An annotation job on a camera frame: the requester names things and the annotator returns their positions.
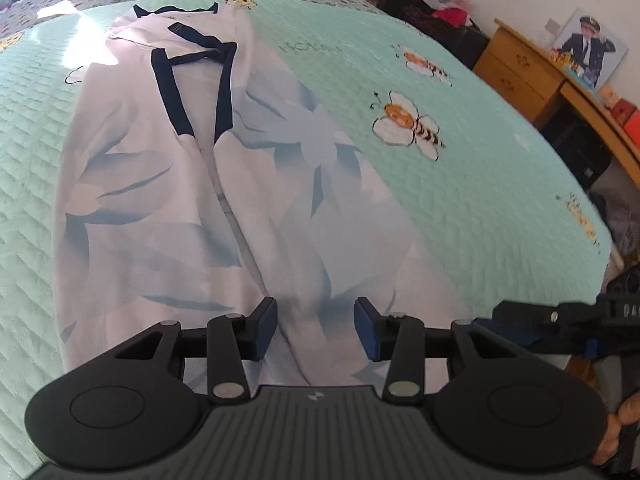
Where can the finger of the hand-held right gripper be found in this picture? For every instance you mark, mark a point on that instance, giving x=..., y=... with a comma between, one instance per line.
x=520, y=332
x=550, y=316

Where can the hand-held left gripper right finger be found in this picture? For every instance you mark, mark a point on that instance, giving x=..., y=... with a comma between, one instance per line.
x=365, y=332

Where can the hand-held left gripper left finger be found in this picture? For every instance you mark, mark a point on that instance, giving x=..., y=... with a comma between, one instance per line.
x=265, y=330

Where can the white blue floral t-shirt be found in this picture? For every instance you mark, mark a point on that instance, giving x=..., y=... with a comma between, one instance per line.
x=200, y=210

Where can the person's right hand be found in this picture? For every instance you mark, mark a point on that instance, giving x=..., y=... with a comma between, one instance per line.
x=627, y=412

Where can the crumpled clear plastic bag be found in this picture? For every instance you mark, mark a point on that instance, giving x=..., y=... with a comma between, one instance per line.
x=622, y=225

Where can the green quilted bee bed cover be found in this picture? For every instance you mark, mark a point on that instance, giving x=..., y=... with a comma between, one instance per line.
x=475, y=200

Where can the black suitcase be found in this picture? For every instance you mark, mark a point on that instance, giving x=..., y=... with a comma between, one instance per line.
x=575, y=155

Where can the orange cardboard box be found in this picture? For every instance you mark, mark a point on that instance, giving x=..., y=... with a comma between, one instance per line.
x=629, y=122

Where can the wooden desk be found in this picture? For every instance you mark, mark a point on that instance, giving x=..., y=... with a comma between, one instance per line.
x=520, y=80

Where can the small colourful desk boxes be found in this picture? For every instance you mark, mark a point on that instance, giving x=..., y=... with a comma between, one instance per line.
x=572, y=65

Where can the uniformed child portrait picture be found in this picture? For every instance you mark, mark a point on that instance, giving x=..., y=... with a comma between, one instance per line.
x=595, y=45

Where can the pink cloth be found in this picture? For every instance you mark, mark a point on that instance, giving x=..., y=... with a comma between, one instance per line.
x=452, y=17

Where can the dark patterned cloth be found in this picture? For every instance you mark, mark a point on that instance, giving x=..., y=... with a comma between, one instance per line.
x=415, y=15

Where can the white plastic bag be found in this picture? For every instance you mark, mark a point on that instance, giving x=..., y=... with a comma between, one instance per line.
x=445, y=0

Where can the wall switch plate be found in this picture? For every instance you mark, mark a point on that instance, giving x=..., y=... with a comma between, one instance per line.
x=551, y=26

